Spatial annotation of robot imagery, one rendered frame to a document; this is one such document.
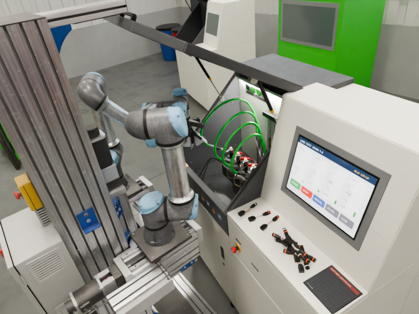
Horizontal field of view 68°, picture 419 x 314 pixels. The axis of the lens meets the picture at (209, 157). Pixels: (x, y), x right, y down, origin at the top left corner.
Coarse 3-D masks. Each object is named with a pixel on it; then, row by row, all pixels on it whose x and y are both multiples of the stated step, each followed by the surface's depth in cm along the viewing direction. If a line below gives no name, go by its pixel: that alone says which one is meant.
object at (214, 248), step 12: (204, 216) 207; (204, 228) 217; (216, 228) 192; (204, 240) 229; (216, 240) 201; (204, 252) 241; (216, 252) 210; (228, 252) 188; (216, 264) 221; (228, 264) 196; (216, 276) 232; (228, 276) 205; (228, 288) 216
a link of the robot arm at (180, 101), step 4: (172, 100) 154; (176, 100) 153; (180, 100) 153; (184, 100) 156; (164, 104) 152; (168, 104) 152; (172, 104) 152; (176, 104) 150; (180, 104) 150; (184, 104) 153; (184, 108) 150; (184, 112) 151
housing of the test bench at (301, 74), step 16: (256, 64) 205; (272, 64) 201; (288, 64) 198; (304, 64) 195; (288, 80) 175; (304, 80) 173; (320, 80) 170; (336, 80) 168; (352, 80) 169; (368, 96) 155; (384, 96) 153; (416, 112) 137; (416, 288) 154; (416, 304) 169
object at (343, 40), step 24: (288, 0) 412; (312, 0) 382; (336, 0) 356; (360, 0) 361; (384, 0) 384; (288, 24) 427; (312, 24) 394; (336, 24) 366; (360, 24) 380; (288, 48) 444; (312, 48) 408; (336, 48) 379; (360, 48) 399; (360, 72) 421
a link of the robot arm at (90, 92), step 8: (88, 80) 153; (80, 88) 151; (88, 88) 150; (96, 88) 152; (80, 96) 152; (88, 96) 150; (96, 96) 151; (104, 96) 153; (88, 104) 152; (96, 104) 151; (104, 104) 153; (112, 104) 156; (104, 112) 156; (112, 112) 156; (120, 112) 158; (120, 120) 159; (152, 144) 166
